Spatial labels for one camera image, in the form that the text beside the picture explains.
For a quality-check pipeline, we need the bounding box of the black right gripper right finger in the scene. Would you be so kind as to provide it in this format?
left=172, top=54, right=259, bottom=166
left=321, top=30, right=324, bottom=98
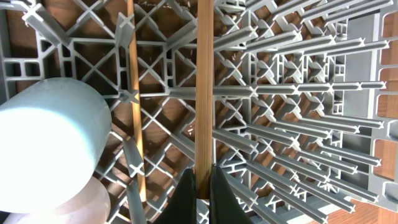
left=210, top=166, right=252, bottom=224

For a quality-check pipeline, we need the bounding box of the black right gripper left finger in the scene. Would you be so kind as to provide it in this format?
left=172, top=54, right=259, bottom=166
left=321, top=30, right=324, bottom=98
left=154, top=169, right=197, bottom=224

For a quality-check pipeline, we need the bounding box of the pink cup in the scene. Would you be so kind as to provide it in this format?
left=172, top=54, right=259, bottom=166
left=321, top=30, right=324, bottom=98
left=3, top=177, right=111, bottom=224

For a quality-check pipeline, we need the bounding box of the grey dishwasher rack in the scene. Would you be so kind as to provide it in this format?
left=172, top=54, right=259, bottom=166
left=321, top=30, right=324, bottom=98
left=1, top=0, right=397, bottom=223

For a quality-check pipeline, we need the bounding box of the light blue cup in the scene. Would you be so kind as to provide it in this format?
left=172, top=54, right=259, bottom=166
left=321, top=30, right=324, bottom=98
left=1, top=78, right=111, bottom=213

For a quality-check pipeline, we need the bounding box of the wooden chopstick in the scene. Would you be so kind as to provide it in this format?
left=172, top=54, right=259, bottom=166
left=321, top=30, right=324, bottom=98
left=127, top=0, right=147, bottom=202
left=195, top=0, right=214, bottom=199

